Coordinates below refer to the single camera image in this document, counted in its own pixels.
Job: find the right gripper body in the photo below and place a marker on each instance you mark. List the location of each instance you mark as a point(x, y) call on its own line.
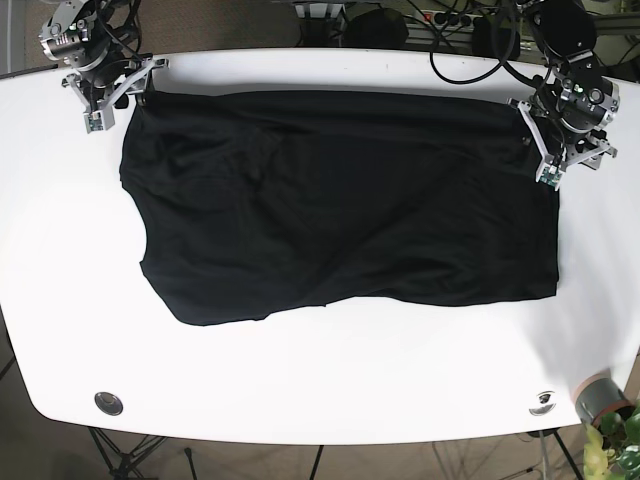
point(108, 82)

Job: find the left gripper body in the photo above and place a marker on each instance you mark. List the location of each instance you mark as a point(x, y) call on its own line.
point(567, 121)

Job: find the black T-shirt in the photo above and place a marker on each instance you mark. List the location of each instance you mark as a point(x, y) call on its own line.
point(261, 202)

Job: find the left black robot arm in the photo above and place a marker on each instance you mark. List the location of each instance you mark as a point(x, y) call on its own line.
point(563, 31)

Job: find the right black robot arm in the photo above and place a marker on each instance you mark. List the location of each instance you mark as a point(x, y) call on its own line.
point(100, 41)

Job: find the grey plant pot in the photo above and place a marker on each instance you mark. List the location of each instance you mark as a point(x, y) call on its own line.
point(599, 395)

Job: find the right metal table grommet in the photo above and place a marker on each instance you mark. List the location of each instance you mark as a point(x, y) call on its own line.
point(544, 403)

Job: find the metal table grommet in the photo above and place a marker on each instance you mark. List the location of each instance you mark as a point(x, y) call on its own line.
point(544, 403)
point(108, 403)

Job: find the left metal table grommet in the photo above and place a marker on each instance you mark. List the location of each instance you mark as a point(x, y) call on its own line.
point(108, 403)

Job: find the green plant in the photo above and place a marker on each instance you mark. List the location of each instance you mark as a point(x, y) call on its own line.
point(612, 447)

